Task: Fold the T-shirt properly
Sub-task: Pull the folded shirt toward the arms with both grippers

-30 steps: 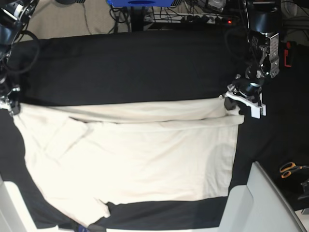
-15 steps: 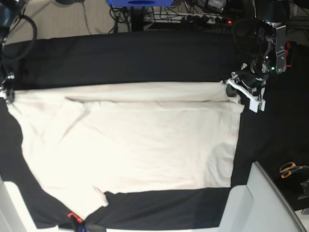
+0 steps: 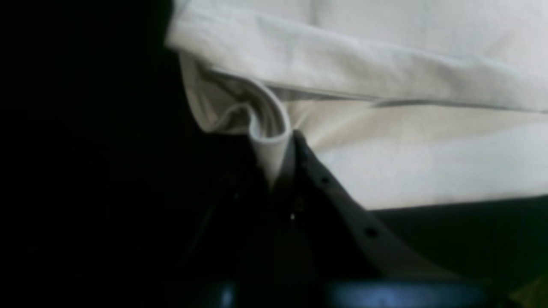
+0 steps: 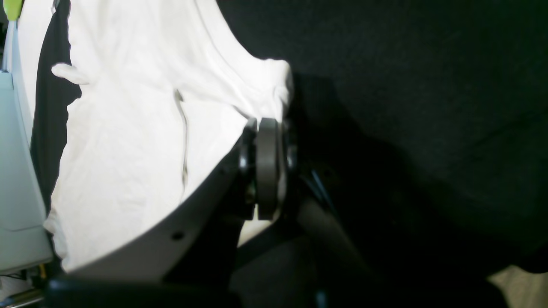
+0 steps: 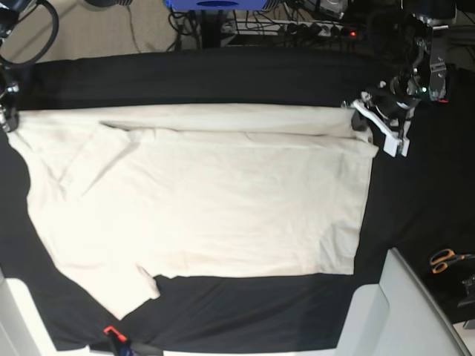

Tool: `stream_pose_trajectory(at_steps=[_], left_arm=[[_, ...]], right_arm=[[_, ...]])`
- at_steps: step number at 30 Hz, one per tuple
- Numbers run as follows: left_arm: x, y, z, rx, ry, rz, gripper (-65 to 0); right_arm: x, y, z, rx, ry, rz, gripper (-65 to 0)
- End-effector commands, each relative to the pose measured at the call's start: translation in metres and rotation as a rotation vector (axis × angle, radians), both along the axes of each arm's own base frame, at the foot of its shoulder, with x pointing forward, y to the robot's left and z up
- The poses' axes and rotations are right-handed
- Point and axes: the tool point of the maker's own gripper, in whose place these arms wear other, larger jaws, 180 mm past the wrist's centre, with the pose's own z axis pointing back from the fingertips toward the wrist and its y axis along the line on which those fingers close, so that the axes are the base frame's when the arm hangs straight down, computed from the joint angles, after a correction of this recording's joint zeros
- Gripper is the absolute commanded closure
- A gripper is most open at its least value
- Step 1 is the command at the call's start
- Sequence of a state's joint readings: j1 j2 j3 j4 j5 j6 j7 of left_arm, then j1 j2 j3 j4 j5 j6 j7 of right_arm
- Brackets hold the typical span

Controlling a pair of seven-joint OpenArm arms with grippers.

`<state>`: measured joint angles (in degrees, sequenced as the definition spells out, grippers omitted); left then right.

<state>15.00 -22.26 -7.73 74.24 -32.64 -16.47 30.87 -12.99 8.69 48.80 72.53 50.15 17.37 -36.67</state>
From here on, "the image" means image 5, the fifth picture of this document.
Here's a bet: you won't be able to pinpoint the red black clamp front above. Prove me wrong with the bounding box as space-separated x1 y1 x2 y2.
103 326 164 356

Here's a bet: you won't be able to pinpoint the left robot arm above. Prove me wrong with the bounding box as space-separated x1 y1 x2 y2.
351 1 456 156

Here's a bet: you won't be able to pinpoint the blue box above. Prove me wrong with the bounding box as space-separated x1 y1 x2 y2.
165 0 267 11

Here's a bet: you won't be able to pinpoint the black table cloth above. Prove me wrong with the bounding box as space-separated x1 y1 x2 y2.
1 47 474 353

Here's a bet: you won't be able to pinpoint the orange handled scissors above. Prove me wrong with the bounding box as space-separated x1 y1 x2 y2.
429 248 474 274

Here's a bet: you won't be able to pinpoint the white T-shirt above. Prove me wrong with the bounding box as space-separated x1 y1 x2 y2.
7 105 378 319

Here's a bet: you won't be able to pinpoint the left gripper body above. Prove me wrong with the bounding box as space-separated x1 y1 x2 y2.
361 79 421 125

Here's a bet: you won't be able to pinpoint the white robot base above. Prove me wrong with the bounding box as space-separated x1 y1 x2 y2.
1 276 91 356
335 248 471 356

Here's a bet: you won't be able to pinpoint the black table leg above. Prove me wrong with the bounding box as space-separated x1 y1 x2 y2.
199 10 224 49

